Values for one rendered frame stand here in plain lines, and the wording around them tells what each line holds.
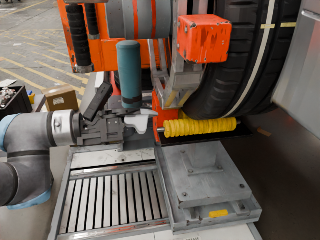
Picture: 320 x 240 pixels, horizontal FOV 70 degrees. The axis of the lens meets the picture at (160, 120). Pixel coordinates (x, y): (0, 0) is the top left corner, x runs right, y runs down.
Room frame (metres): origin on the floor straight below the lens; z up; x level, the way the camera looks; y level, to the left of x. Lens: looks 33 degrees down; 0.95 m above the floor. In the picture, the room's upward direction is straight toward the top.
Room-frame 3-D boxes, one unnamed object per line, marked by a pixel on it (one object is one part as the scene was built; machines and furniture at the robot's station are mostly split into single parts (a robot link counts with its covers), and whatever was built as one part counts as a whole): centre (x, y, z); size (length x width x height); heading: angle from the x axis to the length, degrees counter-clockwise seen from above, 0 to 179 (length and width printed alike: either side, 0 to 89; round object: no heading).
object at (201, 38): (0.44, -0.08, 0.85); 0.09 x 0.08 x 0.07; 10
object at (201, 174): (0.78, -0.18, 0.32); 0.40 x 0.30 x 0.28; 10
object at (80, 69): (0.55, 0.19, 0.83); 0.04 x 0.04 x 0.16
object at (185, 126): (0.65, -0.14, 0.51); 0.29 x 0.06 x 0.06; 100
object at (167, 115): (0.76, -0.05, 0.48); 0.16 x 0.12 x 0.17; 100
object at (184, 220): (0.78, -0.18, 0.13); 0.50 x 0.36 x 0.10; 10
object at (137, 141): (1.05, 0.07, 0.26); 0.42 x 0.18 x 0.35; 100
